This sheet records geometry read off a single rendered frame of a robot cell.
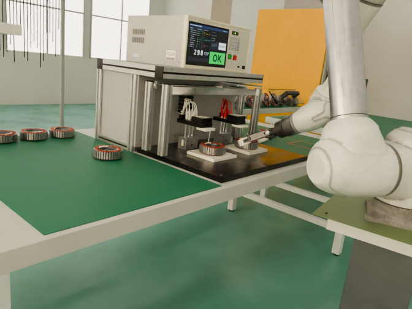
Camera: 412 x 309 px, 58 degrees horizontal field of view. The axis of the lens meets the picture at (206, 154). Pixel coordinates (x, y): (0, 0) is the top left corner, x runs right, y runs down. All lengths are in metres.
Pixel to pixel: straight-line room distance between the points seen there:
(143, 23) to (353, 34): 0.95
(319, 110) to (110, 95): 0.89
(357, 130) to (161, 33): 0.95
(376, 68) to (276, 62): 2.00
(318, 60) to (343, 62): 4.04
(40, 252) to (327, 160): 0.71
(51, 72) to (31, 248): 7.45
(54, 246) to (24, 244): 0.07
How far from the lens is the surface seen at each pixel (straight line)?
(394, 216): 1.20
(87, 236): 0.93
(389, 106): 6.74
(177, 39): 1.58
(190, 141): 1.63
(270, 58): 5.51
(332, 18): 1.18
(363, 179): 1.04
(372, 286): 1.28
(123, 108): 1.65
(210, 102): 1.88
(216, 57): 1.69
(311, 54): 5.21
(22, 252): 0.87
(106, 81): 1.75
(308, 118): 1.52
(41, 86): 8.17
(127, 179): 1.25
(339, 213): 1.20
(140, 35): 1.76
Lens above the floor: 1.15
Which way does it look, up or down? 14 degrees down
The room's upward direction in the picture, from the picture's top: 6 degrees clockwise
